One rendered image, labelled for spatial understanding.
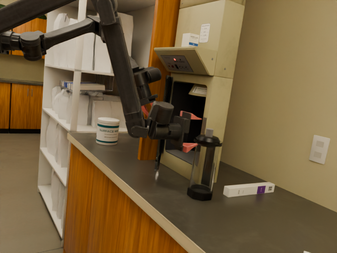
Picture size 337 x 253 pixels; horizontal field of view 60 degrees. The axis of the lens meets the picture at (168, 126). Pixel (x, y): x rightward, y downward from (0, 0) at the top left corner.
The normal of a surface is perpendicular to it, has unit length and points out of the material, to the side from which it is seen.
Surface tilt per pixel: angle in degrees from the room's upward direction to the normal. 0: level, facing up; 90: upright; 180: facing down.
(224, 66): 90
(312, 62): 90
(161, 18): 90
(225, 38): 90
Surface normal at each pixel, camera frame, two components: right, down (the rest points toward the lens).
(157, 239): -0.83, -0.02
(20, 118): 0.54, 0.21
